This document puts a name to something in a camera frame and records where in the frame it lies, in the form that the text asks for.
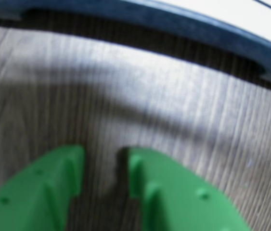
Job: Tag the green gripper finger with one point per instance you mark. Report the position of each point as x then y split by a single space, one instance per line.
178 199
29 197

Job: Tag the white grid go board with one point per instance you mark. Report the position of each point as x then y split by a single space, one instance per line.
173 16

